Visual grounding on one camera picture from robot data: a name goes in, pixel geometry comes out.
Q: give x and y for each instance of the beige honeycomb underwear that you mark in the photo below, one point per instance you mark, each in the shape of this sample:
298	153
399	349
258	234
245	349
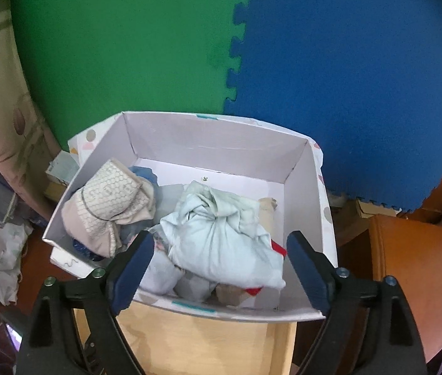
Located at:
107	199

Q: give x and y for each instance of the pale mint underwear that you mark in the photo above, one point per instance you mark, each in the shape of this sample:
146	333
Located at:
217	238

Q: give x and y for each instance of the blue foam mat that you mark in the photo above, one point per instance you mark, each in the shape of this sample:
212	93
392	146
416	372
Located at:
342	86

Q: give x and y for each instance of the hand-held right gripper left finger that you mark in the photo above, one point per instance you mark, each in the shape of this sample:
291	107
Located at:
131	277

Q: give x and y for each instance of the light blue underwear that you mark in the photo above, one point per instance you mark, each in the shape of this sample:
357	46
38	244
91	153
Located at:
142	175

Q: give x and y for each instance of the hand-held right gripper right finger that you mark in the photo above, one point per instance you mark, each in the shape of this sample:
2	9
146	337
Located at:
306	277

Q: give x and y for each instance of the green foam mat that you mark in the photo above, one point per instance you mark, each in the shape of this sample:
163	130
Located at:
127	47

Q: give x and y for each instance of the grey underwear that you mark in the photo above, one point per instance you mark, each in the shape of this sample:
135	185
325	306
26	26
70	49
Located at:
193	286

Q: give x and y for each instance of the pale lavender underwear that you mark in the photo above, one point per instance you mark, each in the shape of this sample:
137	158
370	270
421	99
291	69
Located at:
158	273

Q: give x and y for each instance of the orange wooden furniture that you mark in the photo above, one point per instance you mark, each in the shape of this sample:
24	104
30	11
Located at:
412	273

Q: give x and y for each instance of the tan underwear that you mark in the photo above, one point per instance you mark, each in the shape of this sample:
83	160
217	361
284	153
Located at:
267	215
228	295

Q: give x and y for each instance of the floral beige curtain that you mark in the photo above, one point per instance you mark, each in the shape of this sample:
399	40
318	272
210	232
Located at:
2	97

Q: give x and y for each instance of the wooden drawer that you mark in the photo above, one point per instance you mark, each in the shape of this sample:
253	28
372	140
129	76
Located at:
205	343

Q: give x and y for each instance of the small white carton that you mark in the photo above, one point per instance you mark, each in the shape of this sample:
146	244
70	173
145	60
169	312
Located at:
62	168

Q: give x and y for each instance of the white cardboard box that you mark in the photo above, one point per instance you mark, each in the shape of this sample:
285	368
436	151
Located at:
213	148

